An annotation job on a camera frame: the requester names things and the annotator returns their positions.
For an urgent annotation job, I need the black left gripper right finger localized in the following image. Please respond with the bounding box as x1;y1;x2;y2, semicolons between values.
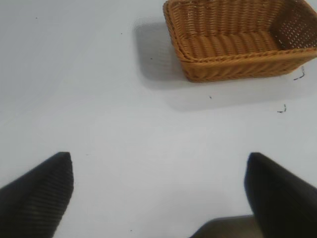
243;152;317;238

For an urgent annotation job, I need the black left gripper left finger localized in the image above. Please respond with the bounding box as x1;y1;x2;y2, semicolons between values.
0;151;75;238

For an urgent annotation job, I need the brown woven wicker basket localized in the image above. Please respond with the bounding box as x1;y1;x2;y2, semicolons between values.
162;0;317;83

